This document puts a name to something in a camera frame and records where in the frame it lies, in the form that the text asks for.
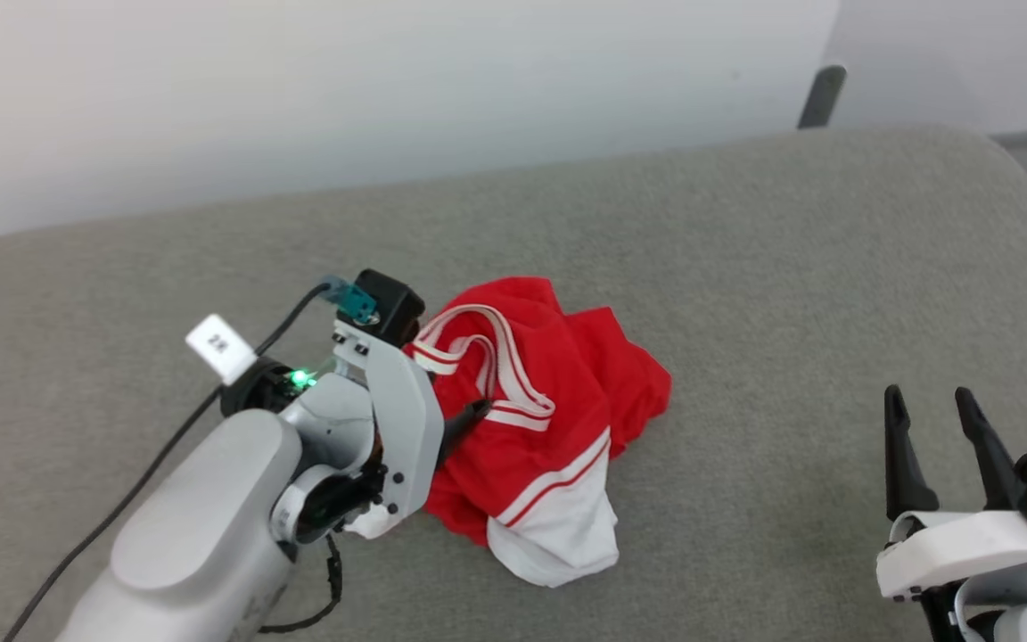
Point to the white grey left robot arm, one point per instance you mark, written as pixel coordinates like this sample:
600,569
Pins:
201,517

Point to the dark grey metal bar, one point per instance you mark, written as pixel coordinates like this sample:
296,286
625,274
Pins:
822,94

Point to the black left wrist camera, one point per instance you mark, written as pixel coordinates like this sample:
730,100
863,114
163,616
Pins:
393,303

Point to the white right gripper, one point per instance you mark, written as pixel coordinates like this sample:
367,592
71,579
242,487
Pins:
959,548

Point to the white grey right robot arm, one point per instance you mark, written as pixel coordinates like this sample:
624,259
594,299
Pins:
1013,624

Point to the grey fabric sofa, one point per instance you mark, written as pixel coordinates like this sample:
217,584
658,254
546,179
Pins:
745,267

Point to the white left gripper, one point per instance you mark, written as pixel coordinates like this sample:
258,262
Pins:
406,419

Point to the red and white garment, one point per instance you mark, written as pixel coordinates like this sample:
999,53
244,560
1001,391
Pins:
585,374

